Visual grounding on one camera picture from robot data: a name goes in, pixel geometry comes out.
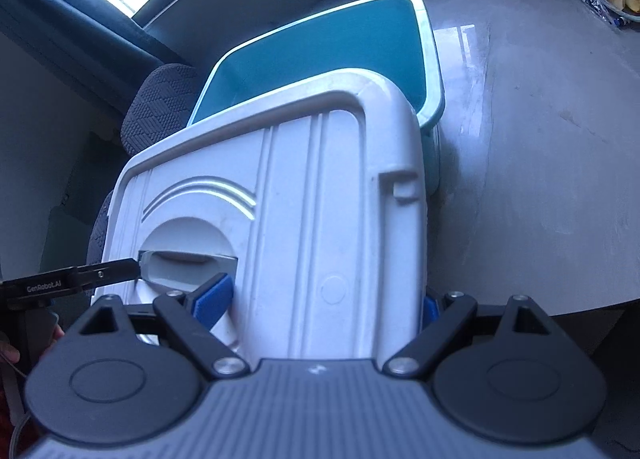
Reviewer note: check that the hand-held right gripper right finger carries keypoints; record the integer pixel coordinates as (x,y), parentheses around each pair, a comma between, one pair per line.
(450,311)

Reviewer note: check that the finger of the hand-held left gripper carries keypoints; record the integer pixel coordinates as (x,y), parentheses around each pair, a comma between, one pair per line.
(112,271)

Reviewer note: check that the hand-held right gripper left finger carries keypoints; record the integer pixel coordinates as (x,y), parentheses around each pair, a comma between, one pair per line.
(215,300)

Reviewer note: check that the white plastic bin lid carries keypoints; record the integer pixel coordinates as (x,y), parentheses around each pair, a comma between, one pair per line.
(310,189)

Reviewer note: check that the blue plastic storage bin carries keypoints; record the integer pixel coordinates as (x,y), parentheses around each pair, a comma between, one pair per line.
(325,49)

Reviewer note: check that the grey desktop desk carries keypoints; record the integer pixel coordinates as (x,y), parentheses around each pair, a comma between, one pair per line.
(540,164)

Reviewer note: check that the person's left hand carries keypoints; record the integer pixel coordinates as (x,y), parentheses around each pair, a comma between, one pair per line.
(9,353)

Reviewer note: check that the blue curtain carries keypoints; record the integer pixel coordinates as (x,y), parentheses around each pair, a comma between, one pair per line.
(60,14)

